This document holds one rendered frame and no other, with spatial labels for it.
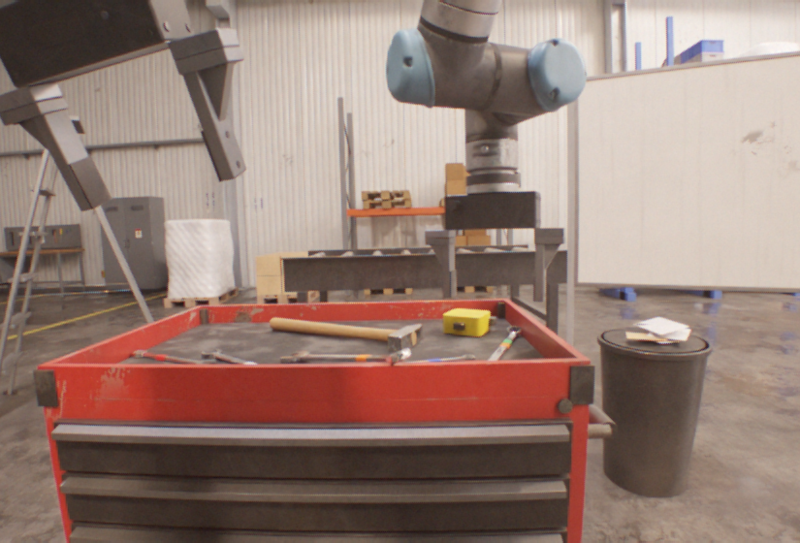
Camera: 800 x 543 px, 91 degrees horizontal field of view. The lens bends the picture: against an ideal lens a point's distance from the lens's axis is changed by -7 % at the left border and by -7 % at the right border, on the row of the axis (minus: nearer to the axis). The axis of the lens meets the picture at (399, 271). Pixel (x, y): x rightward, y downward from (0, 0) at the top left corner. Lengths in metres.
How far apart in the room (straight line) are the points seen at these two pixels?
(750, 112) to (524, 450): 2.51
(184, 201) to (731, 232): 8.92
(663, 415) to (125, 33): 1.93
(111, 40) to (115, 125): 10.29
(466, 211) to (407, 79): 0.23
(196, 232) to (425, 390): 6.70
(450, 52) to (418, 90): 0.05
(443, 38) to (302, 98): 8.67
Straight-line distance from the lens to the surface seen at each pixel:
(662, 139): 2.78
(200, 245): 7.10
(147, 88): 10.43
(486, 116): 0.61
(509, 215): 0.61
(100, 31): 0.37
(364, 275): 3.55
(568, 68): 0.54
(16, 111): 0.44
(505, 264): 3.66
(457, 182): 7.47
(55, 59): 0.40
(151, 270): 9.42
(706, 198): 2.78
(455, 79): 0.48
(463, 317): 0.82
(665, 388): 1.92
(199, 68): 0.35
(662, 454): 2.05
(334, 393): 0.55
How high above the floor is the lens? 1.11
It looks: 6 degrees down
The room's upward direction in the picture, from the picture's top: 2 degrees counter-clockwise
